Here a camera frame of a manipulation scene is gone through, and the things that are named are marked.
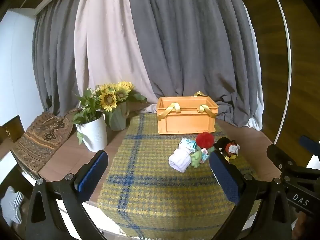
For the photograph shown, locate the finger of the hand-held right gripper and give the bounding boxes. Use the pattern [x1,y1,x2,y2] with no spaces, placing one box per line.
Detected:
[299,135,320,155]
[267,144,298,173]

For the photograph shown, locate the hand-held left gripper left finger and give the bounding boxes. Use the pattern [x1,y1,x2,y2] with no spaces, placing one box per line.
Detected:
[25,150,109,240]

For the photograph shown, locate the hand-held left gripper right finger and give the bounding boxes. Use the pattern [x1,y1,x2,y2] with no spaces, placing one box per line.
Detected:
[209,151,294,240]

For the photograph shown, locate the green plush toy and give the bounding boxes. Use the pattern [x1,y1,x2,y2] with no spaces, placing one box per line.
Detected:
[190,150,203,168]

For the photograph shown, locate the pale lavender soft bundle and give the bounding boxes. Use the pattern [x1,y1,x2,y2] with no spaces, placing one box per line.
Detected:
[168,148,192,173]

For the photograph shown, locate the orange crate with yellow straps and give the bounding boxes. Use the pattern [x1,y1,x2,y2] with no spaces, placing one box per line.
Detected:
[157,92,219,135]

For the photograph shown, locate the black plush toy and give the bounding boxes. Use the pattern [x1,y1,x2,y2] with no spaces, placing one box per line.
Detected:
[214,138,241,161]

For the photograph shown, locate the white ribbed flower pot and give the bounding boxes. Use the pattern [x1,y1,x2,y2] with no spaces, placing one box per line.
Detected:
[76,112,108,152]

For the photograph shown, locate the red pompom ball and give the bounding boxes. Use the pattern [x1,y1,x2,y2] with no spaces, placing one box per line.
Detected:
[195,131,215,148]

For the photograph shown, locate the white sheer curtain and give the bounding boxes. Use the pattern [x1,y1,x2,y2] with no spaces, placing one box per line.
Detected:
[244,2,265,130]

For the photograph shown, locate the white teal tissue packet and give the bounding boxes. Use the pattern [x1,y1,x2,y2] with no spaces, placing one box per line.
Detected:
[179,138,198,153]

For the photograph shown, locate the grey green vase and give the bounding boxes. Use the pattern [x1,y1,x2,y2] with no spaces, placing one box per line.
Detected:
[104,102,130,131]

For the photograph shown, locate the brown patterned cushion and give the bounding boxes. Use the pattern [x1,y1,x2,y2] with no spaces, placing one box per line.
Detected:
[11,108,83,178]

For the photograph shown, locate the green yellow plaid blanket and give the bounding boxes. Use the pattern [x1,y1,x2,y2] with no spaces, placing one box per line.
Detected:
[97,112,262,239]

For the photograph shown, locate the green leafy plant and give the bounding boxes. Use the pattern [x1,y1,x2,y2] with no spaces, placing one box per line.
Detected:
[72,87,104,145]

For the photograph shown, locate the white hoop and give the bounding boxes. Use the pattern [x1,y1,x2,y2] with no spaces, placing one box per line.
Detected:
[266,0,293,145]

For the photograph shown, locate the sunflower bouquet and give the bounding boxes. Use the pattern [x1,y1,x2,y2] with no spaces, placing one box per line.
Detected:
[95,81,147,113]

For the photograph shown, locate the striped star pillow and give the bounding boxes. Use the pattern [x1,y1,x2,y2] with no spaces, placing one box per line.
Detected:
[0,186,24,227]

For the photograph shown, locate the grey curtain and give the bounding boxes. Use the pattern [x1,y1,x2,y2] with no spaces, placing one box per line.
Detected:
[32,0,92,117]
[127,0,263,130]

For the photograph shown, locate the pale pink curtain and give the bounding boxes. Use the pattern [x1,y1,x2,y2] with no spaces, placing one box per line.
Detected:
[74,0,160,105]

